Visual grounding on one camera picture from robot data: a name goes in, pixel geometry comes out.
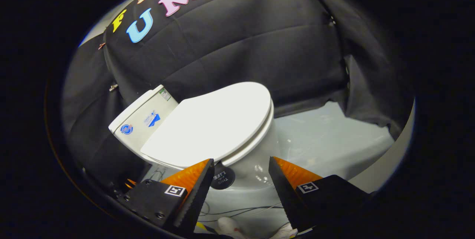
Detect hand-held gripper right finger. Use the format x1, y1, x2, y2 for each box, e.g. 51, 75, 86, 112
268, 156, 371, 232

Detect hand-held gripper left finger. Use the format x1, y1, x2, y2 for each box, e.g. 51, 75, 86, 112
117, 158, 216, 234

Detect black round lid handle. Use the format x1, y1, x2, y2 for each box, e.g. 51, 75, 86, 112
210, 162, 236, 190

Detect white toilet lid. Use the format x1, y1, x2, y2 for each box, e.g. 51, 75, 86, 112
140, 82, 272, 166

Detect white ceramic toilet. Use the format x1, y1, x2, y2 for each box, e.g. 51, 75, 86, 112
108, 85, 294, 191

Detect white rounded object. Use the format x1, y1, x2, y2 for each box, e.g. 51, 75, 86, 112
217, 217, 245, 238

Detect grey board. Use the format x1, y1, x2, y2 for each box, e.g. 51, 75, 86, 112
349, 100, 415, 194

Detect black backdrop cloth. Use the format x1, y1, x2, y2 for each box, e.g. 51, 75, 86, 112
61, 0, 414, 195

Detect floor cable bundle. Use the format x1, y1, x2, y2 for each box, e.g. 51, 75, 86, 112
197, 201, 294, 232

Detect thin black cables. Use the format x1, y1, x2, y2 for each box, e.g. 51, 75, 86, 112
148, 168, 167, 182

